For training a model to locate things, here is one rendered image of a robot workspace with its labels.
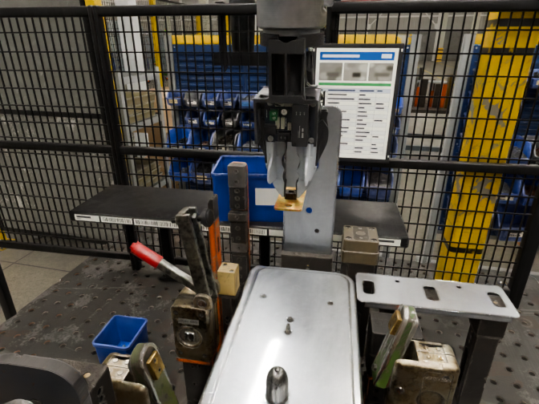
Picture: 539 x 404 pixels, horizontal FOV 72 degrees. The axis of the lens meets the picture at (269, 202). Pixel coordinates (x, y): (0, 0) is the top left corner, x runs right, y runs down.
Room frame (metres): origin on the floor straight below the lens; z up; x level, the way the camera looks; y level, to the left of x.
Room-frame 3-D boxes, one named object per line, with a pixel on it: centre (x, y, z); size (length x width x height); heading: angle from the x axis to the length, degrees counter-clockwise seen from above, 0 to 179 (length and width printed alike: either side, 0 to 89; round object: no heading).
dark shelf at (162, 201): (0.96, 0.09, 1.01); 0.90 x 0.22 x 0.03; 80
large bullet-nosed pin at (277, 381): (0.37, -0.01, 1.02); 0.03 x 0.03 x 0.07
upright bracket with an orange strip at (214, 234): (0.62, 0.10, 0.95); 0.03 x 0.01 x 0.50; 170
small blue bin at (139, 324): (0.73, 0.37, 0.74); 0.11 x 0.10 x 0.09; 170
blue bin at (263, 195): (0.94, -0.01, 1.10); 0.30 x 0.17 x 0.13; 88
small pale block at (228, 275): (0.60, 0.08, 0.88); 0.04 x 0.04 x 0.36; 80
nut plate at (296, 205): (0.49, -0.03, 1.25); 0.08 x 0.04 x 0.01; 170
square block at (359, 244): (0.75, -0.21, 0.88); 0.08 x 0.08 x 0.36; 80
